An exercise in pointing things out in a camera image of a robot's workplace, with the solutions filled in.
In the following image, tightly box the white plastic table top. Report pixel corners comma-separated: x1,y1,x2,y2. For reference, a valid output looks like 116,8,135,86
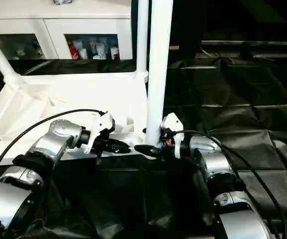
0,71,164,167

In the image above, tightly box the black shiny mat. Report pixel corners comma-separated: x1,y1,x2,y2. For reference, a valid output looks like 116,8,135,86
0,56,287,239

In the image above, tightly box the white jar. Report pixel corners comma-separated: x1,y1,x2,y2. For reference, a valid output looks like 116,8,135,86
110,46,120,60

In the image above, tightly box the red bottle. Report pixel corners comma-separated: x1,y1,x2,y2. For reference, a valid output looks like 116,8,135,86
67,38,80,60

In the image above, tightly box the long dark metal bar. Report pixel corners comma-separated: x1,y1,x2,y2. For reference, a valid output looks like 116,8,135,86
201,39,287,48

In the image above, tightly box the white glass-door cabinet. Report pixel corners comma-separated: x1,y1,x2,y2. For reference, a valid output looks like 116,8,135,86
0,0,134,61

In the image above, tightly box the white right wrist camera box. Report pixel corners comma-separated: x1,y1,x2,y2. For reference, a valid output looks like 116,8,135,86
160,112,186,159

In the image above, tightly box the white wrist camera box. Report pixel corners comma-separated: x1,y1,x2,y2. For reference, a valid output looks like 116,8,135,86
160,112,186,159
83,112,116,154

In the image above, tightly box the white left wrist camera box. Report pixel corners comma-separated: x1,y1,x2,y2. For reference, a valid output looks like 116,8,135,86
83,112,116,154

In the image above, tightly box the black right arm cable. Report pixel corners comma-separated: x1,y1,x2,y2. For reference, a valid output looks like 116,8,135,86
169,129,287,239

